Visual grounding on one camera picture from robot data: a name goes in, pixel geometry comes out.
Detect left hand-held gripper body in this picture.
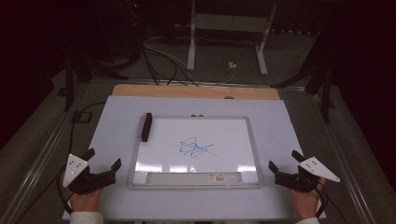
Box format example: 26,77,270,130
62,153,117,196

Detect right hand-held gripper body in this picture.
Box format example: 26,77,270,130
274,156,341,193

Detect purple whiteboard eraser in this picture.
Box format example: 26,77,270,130
138,112,153,143

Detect person's left hand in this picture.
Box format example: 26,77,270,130
68,187,104,215

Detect person's right hand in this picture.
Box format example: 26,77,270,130
288,176,327,220

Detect person's left white sleeve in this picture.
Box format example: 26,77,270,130
68,211,105,224

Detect person's white sleeve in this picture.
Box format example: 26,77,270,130
293,217,321,224
68,211,105,224

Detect person's right white sleeve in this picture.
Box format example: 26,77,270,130
293,217,321,224

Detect small framed whiteboard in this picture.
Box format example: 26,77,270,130
126,115,264,190

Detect black tripod stand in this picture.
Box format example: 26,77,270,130
57,46,129,112
270,62,336,124

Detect grey metal stand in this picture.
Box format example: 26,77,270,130
186,0,278,77

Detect grey metal floor rail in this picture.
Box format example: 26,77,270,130
89,77,307,92
0,82,92,224
306,90,379,224

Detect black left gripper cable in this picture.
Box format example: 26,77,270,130
13,101,106,224

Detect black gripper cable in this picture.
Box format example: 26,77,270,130
315,181,348,224
13,101,106,224

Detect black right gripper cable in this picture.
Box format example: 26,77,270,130
315,181,348,224

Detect bundle of black floor cables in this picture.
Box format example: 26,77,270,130
141,40,200,87

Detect white plug with cable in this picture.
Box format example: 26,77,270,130
192,61,238,85

